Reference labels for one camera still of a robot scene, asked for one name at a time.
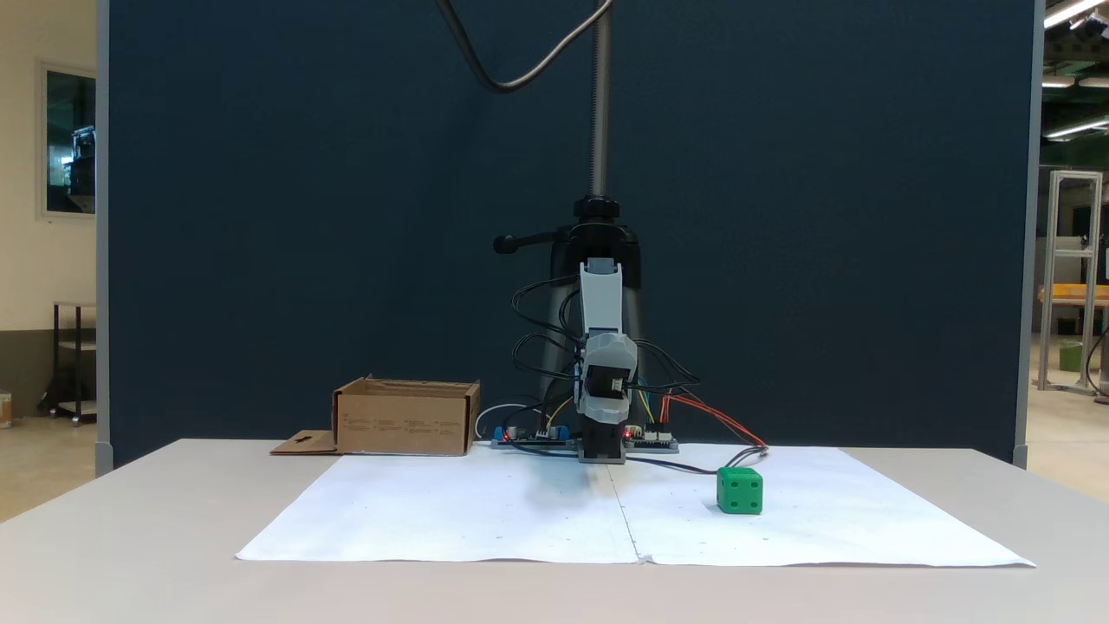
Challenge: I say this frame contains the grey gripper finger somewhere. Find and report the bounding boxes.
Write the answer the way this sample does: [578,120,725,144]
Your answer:
[578,394,630,423]

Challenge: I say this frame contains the green dice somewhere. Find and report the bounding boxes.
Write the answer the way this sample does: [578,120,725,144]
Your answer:
[717,466,764,516]

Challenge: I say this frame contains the blue circuit board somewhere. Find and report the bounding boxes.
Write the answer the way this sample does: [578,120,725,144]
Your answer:
[492,424,573,448]

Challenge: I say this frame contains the dark motor driver board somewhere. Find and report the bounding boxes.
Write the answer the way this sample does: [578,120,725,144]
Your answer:
[626,426,680,454]

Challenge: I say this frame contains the white paper sheet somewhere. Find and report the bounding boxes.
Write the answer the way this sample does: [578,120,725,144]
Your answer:
[606,444,1036,569]
[236,451,642,564]

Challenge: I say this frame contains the brown cardboard box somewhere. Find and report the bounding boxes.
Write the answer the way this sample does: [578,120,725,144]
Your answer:
[270,375,482,458]

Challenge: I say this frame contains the dark blue partition panel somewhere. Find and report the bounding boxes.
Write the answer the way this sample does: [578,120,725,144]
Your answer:
[97,0,1045,471]

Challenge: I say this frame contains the orange workbench top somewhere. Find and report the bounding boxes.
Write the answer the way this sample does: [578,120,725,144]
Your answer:
[1038,284,1109,307]

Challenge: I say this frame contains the dark shelf cart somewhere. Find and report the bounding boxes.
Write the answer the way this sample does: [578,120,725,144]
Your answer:
[39,300,98,426]

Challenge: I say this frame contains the black motor cable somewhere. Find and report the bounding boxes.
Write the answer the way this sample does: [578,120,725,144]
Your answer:
[511,334,581,410]
[635,340,702,393]
[511,276,581,348]

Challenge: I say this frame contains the black three-wire cable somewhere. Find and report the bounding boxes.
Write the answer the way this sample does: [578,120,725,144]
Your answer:
[624,445,769,477]

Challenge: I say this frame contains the orange three-wire cable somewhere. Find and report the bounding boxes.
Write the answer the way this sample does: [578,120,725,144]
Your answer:
[662,393,769,452]

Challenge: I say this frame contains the white cable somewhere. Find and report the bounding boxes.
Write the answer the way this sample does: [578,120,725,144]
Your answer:
[474,402,540,439]

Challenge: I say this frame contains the black camera tripod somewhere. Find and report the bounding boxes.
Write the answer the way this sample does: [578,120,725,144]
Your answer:
[492,0,649,417]

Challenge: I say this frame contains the grey hanging camera cable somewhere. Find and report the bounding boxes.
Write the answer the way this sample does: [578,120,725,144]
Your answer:
[436,0,614,94]

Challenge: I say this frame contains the aluminium profile frame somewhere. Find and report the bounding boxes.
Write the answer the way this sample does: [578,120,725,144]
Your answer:
[1036,170,1106,396]

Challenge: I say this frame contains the wall window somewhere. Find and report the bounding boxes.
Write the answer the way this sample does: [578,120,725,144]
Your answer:
[36,59,98,219]

